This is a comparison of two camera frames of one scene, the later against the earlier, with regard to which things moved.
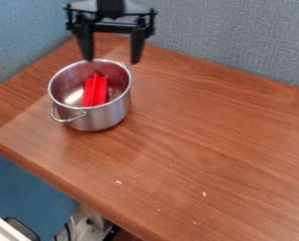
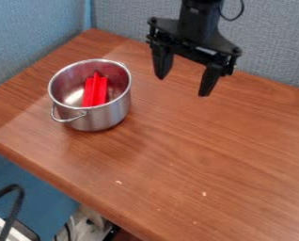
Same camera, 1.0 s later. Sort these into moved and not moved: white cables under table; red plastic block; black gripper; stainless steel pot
Moved: black gripper
Not moved: stainless steel pot; white cables under table; red plastic block
